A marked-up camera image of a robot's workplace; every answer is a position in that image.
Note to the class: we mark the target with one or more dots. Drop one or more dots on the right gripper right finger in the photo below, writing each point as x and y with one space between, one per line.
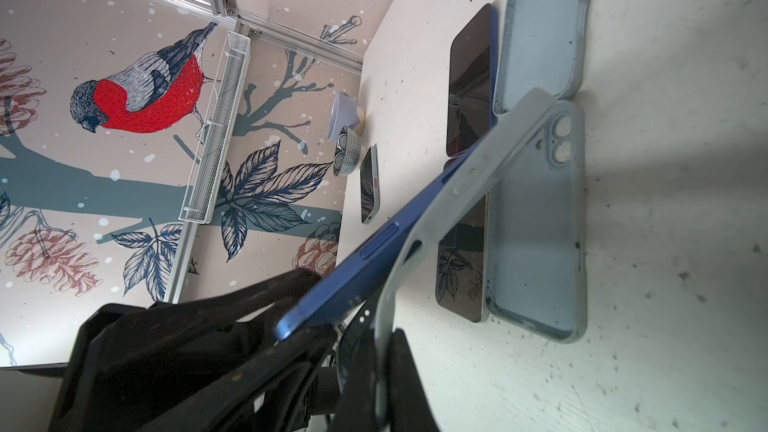
379 395

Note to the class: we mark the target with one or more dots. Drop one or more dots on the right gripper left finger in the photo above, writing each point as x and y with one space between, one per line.
206 365

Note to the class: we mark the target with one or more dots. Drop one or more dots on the black uncased phone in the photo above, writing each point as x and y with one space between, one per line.
472 75
355 279

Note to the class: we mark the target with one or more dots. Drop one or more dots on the black phone from case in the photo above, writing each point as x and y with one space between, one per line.
459 283

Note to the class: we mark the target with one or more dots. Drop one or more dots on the light blue phone case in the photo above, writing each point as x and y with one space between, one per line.
535 266

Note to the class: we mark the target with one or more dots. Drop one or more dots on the dark grey flower dish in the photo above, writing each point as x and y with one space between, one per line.
347 152

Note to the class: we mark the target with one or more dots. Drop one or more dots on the lavender bowl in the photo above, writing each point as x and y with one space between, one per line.
345 112

